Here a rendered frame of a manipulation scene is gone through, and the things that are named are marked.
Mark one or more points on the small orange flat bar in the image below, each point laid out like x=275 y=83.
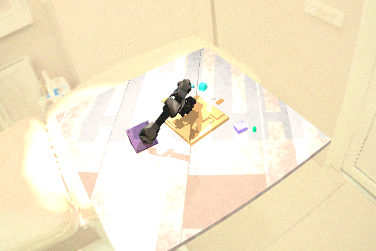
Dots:
x=220 y=101

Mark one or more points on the cyan cube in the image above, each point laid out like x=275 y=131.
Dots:
x=202 y=86

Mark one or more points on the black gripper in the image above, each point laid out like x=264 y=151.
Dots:
x=190 y=98

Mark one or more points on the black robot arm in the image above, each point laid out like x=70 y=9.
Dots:
x=171 y=107

